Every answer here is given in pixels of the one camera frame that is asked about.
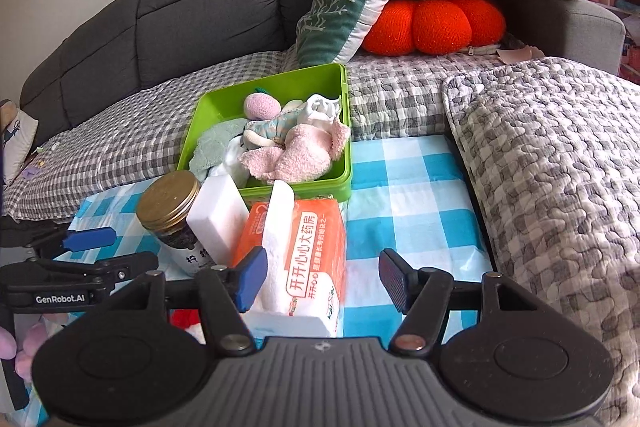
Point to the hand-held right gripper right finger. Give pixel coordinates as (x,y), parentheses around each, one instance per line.
(395,279)

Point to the dark grey sofa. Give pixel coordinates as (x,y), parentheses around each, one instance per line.
(200,17)

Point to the pink paper piece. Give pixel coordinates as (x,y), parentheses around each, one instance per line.
(515,56)

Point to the red crochet toy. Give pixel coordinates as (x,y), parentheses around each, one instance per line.
(184,319)

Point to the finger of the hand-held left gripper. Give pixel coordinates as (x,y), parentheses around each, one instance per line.
(90,238)
(100,268)

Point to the rabbit doll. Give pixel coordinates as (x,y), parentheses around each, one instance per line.
(272,129)

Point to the pink fluffy cloth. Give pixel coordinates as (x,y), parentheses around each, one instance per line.
(300,152)

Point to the pink fluffy fabric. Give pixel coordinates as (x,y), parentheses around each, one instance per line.
(30,349)

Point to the white printed cushion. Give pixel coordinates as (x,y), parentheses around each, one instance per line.
(17,139)

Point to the orange pumpkin cushion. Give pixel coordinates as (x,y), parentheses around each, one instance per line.
(435,24)

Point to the blue checked cloth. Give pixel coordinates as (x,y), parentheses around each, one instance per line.
(400,207)

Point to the orange tissue pack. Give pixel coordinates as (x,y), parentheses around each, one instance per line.
(310,257)

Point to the white ruffled cloth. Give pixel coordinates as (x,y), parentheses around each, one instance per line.
(322,112)

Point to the green towel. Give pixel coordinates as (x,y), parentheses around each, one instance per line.
(215,147)

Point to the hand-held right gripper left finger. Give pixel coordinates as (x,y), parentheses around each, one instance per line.
(251,279)

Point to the white fabric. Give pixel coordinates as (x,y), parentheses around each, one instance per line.
(232,162)

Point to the pink knitted ball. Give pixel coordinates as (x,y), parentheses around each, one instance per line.
(262,106)

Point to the white sponge block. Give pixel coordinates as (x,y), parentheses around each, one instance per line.
(215,217)

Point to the green plastic box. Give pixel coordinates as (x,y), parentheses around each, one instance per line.
(320,187)

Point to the glass jar with gold lid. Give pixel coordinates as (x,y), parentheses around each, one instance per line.
(167,202)

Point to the grey checked blanket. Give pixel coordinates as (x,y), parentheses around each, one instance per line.
(125,142)

